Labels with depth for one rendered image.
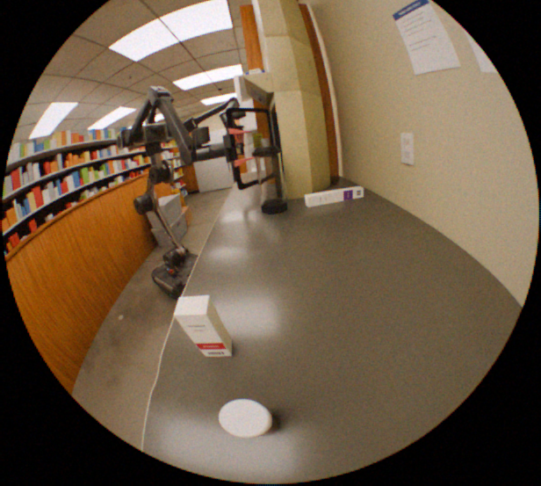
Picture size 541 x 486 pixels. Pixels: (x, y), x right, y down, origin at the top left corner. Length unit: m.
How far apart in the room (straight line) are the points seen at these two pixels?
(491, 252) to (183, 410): 0.68
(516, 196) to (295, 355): 0.55
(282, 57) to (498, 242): 0.98
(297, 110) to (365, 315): 0.74
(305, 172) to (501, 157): 0.76
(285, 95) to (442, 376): 0.93
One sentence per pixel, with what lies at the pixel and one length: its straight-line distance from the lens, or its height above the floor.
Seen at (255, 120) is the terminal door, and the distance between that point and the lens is 1.02.
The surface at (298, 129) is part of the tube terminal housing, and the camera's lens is 0.82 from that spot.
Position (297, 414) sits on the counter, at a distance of 0.26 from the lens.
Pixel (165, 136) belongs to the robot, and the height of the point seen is 1.40.
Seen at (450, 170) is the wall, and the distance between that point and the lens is 0.62.
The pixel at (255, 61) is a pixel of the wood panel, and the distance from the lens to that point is 1.29.
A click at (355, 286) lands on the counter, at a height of 0.94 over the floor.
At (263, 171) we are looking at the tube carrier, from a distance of 0.67.
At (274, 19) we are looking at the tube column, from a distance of 1.04.
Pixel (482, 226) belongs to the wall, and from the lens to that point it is 0.58.
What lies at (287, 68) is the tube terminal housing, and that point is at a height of 1.52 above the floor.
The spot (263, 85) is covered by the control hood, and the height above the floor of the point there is 1.45.
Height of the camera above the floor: 1.20
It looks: 22 degrees down
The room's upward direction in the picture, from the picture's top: 8 degrees counter-clockwise
